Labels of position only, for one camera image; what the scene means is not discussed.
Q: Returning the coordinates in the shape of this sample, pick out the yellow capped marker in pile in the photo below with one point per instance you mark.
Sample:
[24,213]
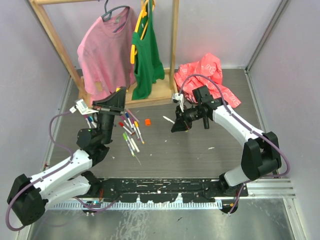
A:
[139,132]

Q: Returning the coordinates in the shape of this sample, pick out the black highlighter body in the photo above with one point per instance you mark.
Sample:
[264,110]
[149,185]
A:
[206,123]

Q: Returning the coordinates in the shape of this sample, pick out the yellow hanger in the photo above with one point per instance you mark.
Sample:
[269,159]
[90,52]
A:
[143,14]

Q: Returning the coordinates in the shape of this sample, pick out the green tank top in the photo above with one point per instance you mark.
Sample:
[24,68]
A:
[148,67]

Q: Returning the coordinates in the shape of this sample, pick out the slotted cable duct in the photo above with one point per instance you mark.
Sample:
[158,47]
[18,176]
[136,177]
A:
[150,205]

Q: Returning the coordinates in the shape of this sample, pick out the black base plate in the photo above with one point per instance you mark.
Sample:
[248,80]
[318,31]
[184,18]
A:
[161,190]

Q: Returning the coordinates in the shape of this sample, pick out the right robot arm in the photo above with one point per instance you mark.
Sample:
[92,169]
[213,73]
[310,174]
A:
[260,153]

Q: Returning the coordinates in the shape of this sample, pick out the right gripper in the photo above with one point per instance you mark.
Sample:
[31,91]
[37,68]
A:
[179,125]

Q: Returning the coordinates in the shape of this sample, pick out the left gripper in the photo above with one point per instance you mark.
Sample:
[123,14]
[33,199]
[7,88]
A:
[113,105]

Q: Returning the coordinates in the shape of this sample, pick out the pink t-shirt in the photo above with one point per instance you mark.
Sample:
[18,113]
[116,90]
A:
[104,55]

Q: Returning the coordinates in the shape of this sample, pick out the grey capped white marker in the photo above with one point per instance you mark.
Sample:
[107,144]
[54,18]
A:
[132,143]

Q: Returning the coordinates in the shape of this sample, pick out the pink pen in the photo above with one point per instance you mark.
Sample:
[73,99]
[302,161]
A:
[132,115]

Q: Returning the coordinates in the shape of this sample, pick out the green capped marker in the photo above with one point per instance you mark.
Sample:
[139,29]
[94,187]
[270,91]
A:
[128,144]

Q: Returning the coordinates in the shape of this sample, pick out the grey hanger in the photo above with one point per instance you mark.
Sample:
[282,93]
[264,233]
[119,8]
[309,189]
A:
[108,14]

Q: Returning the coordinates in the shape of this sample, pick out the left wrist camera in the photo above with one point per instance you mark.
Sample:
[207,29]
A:
[81,107]

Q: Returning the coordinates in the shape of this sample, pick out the yellow capped white pen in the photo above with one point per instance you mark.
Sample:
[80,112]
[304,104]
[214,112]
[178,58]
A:
[168,119]

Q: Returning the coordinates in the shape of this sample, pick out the coral printed cloth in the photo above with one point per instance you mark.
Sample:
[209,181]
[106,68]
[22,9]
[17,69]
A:
[205,72]

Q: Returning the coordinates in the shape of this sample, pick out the wooden clothes rack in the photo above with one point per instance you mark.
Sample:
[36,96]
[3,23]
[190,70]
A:
[161,92]

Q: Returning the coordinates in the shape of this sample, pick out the red capped marker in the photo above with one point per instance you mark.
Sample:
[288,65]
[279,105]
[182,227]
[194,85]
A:
[125,128]

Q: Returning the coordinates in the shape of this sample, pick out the orange highlighter cap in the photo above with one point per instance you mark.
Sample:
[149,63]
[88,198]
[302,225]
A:
[147,122]

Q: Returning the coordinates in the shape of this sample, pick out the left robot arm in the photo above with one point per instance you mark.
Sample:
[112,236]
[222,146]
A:
[30,197]

